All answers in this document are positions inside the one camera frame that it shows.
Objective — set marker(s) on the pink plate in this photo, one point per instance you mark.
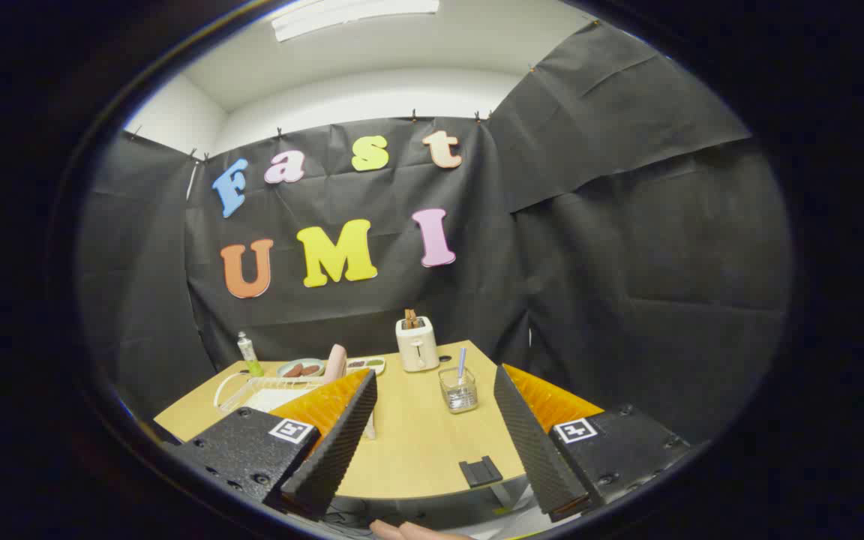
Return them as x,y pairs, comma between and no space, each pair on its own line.
337,361

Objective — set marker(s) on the black table clamp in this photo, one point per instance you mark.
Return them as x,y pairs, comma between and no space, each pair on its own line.
481,471

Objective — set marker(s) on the black backdrop cloth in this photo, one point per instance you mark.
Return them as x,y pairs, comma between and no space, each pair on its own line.
589,262

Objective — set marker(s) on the green dish soap bottle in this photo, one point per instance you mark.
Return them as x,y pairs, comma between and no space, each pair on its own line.
250,352

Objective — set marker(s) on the white dish rack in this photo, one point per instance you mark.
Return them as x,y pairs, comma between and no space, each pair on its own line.
274,397

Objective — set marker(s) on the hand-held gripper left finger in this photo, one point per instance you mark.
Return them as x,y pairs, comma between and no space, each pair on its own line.
331,450

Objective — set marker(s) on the brown toast slice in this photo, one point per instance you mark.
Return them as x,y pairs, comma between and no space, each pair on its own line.
410,318

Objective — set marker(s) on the ceiling light panel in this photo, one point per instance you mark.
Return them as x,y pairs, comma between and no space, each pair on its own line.
349,13

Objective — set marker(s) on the light green plate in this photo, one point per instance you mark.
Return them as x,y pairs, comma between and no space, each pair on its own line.
289,362

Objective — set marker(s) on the white divided food tray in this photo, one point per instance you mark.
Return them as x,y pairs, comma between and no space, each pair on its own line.
366,365

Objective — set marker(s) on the white toaster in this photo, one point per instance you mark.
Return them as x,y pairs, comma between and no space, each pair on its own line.
417,349

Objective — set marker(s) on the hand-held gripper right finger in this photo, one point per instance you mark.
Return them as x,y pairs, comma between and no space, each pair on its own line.
533,442

